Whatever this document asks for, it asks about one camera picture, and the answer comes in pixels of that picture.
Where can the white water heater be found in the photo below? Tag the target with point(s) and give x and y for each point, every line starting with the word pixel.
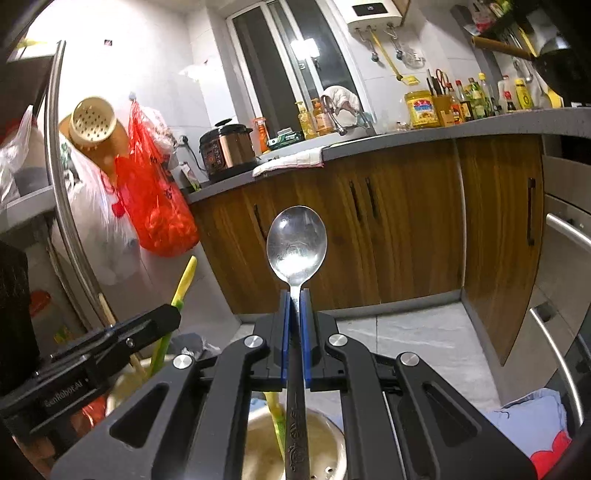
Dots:
pixel 361 15

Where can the knife block with utensils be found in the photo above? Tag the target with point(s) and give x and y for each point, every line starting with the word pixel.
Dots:
pixel 442 101

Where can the silver spoon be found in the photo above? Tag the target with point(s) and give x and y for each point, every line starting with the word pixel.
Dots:
pixel 295 247

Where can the rice cooker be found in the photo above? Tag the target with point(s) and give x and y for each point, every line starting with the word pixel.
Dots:
pixel 227 150

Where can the black wok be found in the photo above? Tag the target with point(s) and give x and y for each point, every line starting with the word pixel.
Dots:
pixel 563 63

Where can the cream ceramic double utensil holder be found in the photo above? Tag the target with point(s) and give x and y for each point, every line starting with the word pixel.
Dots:
pixel 270 443

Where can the yellow green plastic spoon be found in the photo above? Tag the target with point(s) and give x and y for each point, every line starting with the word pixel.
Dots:
pixel 157 358

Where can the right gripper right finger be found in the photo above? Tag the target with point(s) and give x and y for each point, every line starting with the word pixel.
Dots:
pixel 402 419

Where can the yellow oil bottle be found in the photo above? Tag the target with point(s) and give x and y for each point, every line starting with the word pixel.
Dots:
pixel 422 109

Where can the red plastic bag lower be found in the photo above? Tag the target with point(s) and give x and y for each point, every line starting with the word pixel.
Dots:
pixel 90 415

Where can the chrome curved rail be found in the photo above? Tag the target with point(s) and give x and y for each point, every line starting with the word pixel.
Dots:
pixel 92 314

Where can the red plastic bag hanging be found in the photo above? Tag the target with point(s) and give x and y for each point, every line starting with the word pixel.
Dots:
pixel 157 209

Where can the wooden kitchen cabinet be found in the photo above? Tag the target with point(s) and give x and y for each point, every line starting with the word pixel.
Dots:
pixel 404 223

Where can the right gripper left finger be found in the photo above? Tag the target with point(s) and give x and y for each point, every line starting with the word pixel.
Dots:
pixel 190 420

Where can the stainless steel oven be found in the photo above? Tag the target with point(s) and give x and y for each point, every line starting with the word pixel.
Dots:
pixel 561 303

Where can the white dish towel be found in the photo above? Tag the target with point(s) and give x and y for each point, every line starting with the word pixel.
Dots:
pixel 311 158

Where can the blue cartoon cloth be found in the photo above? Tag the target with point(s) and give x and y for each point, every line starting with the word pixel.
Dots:
pixel 537 424

